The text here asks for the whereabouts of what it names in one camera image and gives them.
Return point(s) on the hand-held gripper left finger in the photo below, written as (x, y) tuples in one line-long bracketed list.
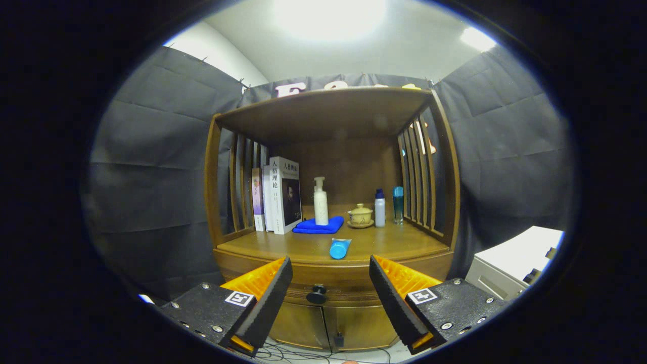
[(268, 308)]

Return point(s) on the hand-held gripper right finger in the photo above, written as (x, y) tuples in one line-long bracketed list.
[(394, 308)]

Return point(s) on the blue white cosmetic tube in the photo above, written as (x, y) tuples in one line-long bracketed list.
[(338, 249)]

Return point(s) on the wooden cabinet door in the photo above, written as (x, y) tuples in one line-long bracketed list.
[(301, 323), (364, 326)]

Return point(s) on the wooden countertop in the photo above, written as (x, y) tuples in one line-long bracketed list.
[(394, 242)]

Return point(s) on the wooden cabinet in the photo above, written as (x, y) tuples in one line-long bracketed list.
[(349, 167)]

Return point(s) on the small black adapter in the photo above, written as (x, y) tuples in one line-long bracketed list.
[(338, 340)]

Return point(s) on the yellow saucer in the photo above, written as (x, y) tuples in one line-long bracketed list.
[(360, 226)]

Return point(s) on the blue folded cloth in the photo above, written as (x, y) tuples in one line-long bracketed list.
[(316, 228)]

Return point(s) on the white bottle with blue cap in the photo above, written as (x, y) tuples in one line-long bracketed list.
[(380, 210)]

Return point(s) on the yellow lidded tea cup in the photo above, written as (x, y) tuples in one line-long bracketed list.
[(360, 215)]

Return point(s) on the blue transparent bottle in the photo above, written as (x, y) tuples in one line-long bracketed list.
[(398, 205)]

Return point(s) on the thin white book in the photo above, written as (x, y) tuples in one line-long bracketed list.
[(267, 199)]

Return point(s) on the purple book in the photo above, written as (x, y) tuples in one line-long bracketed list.
[(257, 199)]

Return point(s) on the white pump bottle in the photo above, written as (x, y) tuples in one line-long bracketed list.
[(321, 207)]

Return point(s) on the white flat device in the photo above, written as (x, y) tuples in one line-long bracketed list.
[(146, 299)]

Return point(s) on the white grey printer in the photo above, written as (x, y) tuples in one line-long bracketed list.
[(515, 253)]

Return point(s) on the black backdrop cloth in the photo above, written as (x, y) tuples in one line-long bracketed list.
[(151, 177)]

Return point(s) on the small ceiling light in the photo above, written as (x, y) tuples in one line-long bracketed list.
[(477, 39)]

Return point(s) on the large ceiling light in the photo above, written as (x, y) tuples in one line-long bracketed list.
[(328, 17)]

